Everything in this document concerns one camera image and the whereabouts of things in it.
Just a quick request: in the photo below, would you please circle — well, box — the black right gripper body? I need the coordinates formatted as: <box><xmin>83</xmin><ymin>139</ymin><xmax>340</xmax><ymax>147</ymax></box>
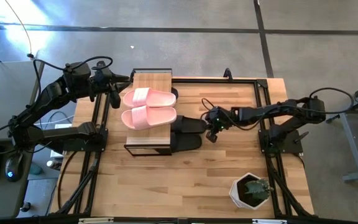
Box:
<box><xmin>208</xmin><ymin>107</ymin><xmax>231</xmax><ymax>131</ymax></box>

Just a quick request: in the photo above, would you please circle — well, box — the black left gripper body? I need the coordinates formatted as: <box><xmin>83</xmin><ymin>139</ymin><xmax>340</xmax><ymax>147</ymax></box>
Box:
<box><xmin>91</xmin><ymin>60</ymin><xmax>116</xmax><ymax>94</ymax></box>

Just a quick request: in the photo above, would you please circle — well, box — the pink rubber slide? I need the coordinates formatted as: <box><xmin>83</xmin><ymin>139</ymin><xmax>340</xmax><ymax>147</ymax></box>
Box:
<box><xmin>122</xmin><ymin>87</ymin><xmax>177</xmax><ymax>109</ymax></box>
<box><xmin>121</xmin><ymin>105</ymin><xmax>178</xmax><ymax>131</ymax></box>

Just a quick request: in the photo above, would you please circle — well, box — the green cactus plant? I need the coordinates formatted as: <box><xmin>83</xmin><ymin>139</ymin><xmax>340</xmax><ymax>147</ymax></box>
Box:
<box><xmin>244</xmin><ymin>176</ymin><xmax>274</xmax><ymax>202</ymax></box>

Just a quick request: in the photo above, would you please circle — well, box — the white hexagonal plant pot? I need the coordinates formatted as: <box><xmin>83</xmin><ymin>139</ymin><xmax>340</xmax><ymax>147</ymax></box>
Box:
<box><xmin>229</xmin><ymin>172</ymin><xmax>270</xmax><ymax>211</ymax></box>

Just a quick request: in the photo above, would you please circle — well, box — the teal round object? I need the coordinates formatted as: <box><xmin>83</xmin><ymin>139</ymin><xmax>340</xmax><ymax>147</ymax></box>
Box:
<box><xmin>29</xmin><ymin>163</ymin><xmax>45</xmax><ymax>176</ymax></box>

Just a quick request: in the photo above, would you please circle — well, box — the black computer mouse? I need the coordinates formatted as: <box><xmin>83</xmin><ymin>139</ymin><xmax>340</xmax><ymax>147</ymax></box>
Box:
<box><xmin>4</xmin><ymin>152</ymin><xmax>24</xmax><ymax>184</ymax></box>

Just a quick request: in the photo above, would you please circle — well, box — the gray metal table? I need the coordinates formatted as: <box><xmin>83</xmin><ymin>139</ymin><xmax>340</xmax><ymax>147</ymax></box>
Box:
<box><xmin>323</xmin><ymin>77</ymin><xmax>358</xmax><ymax>183</ymax></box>

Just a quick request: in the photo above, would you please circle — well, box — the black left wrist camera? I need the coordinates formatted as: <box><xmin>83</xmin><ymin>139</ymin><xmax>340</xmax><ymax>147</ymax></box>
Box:
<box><xmin>108</xmin><ymin>83</ymin><xmax>122</xmax><ymax>110</ymax></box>

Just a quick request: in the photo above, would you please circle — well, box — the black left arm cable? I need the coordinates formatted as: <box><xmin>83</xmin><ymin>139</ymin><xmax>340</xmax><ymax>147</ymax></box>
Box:
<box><xmin>32</xmin><ymin>55</ymin><xmax>114</xmax><ymax>94</ymax></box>

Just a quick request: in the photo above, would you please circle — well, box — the wooden shelf with black frame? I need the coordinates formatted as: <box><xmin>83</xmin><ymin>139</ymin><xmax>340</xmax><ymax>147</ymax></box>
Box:
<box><xmin>123</xmin><ymin>68</ymin><xmax>173</xmax><ymax>157</ymax></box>

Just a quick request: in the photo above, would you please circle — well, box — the black aluminium table frame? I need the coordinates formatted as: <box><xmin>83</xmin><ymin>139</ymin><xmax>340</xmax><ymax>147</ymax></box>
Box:
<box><xmin>50</xmin><ymin>67</ymin><xmax>316</xmax><ymax>220</ymax></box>

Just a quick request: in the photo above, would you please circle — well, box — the yellow floor cable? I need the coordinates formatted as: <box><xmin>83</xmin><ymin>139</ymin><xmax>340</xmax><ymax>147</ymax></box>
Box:
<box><xmin>4</xmin><ymin>0</ymin><xmax>36</xmax><ymax>60</ymax></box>

